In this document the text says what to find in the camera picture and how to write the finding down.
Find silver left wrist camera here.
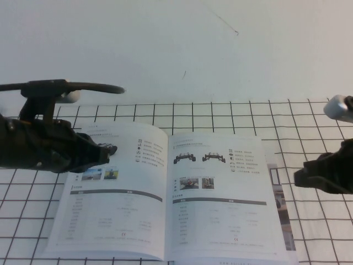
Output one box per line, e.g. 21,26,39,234
19,79,81,123

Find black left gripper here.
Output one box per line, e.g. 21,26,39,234
0,113,119,174

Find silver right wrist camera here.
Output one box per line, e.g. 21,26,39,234
323,94,353,124

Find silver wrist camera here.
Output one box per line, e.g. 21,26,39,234
19,79,81,123
323,94,353,124

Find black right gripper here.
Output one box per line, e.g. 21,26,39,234
293,139,353,196

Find white product catalogue book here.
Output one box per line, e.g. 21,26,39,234
44,123,300,265

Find white black-grid checkered cloth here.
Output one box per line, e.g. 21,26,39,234
0,98,353,265

